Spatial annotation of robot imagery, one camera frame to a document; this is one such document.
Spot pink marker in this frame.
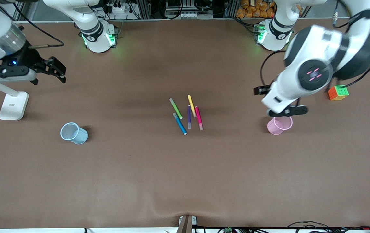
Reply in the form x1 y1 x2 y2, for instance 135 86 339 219
194 106 204 131

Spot blue marker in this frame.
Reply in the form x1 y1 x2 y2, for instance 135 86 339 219
172 112 188 136

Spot pink mesh cup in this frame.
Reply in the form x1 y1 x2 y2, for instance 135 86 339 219
267 116 293 135

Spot colourful puzzle cube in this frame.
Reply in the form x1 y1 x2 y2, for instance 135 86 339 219
327 85 350 101

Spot light blue mesh cup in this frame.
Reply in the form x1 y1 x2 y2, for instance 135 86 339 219
60 122 88 145

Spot yellow marker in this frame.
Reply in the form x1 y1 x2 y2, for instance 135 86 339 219
187 94 197 118

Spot orange snack bags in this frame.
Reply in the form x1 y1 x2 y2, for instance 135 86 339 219
236 0 277 19

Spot large white power strip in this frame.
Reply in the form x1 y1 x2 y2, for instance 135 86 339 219
105 3 131 14

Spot green marker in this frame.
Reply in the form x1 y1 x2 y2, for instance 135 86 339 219
169 98 184 120

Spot aluminium frame post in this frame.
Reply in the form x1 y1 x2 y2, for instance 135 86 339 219
225 0 238 18
136 0 152 20

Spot black floor cable bundle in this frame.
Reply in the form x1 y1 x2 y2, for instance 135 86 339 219
287 221 370 233

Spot metal table edge bracket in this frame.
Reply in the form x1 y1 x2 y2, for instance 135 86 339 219
178 215 198 233

